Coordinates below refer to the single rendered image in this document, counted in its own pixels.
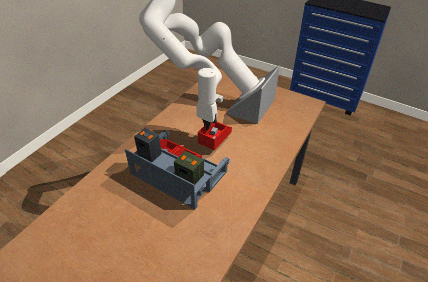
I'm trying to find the olive green tool case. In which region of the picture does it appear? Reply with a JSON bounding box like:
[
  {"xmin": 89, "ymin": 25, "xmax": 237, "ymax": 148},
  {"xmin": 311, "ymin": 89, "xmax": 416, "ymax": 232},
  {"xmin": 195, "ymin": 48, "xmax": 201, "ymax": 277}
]
[{"xmin": 174, "ymin": 151, "xmax": 204, "ymax": 185}]

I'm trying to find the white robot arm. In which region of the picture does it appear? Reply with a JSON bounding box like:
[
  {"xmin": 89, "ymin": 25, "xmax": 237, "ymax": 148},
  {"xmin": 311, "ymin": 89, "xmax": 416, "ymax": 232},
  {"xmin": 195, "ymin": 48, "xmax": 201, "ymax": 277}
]
[{"xmin": 139, "ymin": 0, "xmax": 265, "ymax": 105}]

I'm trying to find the red bin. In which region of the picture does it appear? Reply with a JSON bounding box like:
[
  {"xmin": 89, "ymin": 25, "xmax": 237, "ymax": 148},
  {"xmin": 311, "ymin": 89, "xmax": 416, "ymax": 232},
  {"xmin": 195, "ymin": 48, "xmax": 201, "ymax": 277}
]
[
  {"xmin": 160, "ymin": 139, "xmax": 183, "ymax": 154},
  {"xmin": 198, "ymin": 122, "xmax": 232, "ymax": 150},
  {"xmin": 173, "ymin": 148, "xmax": 202, "ymax": 158}
]

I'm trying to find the dark grey case with orange latches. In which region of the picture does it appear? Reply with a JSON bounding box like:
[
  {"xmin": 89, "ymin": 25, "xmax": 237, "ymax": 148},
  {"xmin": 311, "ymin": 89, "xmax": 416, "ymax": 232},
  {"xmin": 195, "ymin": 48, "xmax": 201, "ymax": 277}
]
[{"xmin": 134, "ymin": 128, "xmax": 162, "ymax": 162}]

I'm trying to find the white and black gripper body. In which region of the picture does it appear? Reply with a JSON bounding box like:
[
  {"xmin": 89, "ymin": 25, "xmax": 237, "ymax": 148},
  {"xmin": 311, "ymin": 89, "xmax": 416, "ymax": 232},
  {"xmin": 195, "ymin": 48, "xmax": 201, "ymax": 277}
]
[{"xmin": 197, "ymin": 100, "xmax": 218, "ymax": 123}]

